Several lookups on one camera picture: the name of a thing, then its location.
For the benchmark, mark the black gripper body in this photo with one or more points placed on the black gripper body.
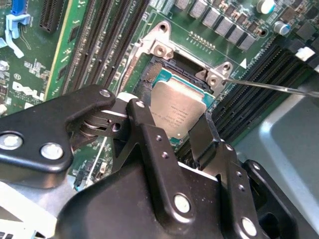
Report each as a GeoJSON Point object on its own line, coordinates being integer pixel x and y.
{"type": "Point", "coordinates": [119, 211]}

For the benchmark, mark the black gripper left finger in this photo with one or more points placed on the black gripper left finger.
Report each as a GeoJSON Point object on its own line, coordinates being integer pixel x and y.
{"type": "Point", "coordinates": [37, 132]}

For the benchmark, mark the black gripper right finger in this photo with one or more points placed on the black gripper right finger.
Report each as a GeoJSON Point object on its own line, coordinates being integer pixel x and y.
{"type": "Point", "coordinates": [229, 169]}

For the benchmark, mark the silver green CPU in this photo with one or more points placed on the silver green CPU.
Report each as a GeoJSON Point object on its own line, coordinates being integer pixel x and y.
{"type": "Point", "coordinates": [174, 104]}

